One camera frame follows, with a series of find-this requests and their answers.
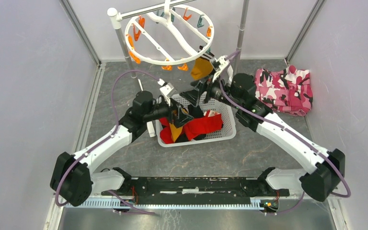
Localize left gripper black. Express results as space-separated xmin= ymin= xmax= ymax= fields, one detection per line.
xmin=144 ymin=96 xmax=194 ymax=128

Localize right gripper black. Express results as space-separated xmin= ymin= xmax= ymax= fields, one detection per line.
xmin=180 ymin=68 xmax=242 ymax=110

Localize black ankle sock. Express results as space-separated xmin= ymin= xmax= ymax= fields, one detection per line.
xmin=187 ymin=104 xmax=204 ymax=120

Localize red snowflake christmas sock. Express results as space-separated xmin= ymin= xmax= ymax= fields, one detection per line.
xmin=184 ymin=110 xmax=223 ymax=141

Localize mustard yellow striped sock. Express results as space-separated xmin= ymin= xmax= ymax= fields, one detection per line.
xmin=191 ymin=52 xmax=215 ymax=80

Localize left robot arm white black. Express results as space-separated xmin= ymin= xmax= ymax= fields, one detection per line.
xmin=50 ymin=91 xmax=194 ymax=207

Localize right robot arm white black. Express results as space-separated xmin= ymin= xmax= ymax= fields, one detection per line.
xmin=179 ymin=73 xmax=352 ymax=202

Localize white round sock hanger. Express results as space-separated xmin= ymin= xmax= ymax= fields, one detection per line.
xmin=129 ymin=1 xmax=215 ymax=61

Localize orange clothes peg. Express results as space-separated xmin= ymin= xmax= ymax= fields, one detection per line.
xmin=161 ymin=58 xmax=173 ymax=71
xmin=125 ymin=34 xmax=141 ymax=65
xmin=177 ymin=62 xmax=188 ymax=71

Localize white plastic perforated basket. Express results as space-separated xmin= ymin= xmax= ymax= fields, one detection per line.
xmin=155 ymin=93 xmax=236 ymax=148

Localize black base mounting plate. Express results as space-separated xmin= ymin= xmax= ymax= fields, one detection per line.
xmin=116 ymin=177 xmax=290 ymax=205

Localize pink camouflage garment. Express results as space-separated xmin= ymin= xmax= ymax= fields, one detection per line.
xmin=254 ymin=65 xmax=313 ymax=116

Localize white metal drying rack stand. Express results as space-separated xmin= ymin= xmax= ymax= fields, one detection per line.
xmin=107 ymin=0 xmax=251 ymax=138

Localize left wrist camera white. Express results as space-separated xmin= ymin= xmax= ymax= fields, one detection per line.
xmin=157 ymin=78 xmax=176 ymax=106

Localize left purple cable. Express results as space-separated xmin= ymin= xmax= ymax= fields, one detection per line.
xmin=54 ymin=69 xmax=164 ymax=207

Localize purple cable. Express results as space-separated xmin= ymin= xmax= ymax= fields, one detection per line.
xmin=54 ymin=69 xmax=164 ymax=207
xmin=218 ymin=48 xmax=352 ymax=215

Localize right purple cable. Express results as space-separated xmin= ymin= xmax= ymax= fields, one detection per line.
xmin=218 ymin=48 xmax=352 ymax=215

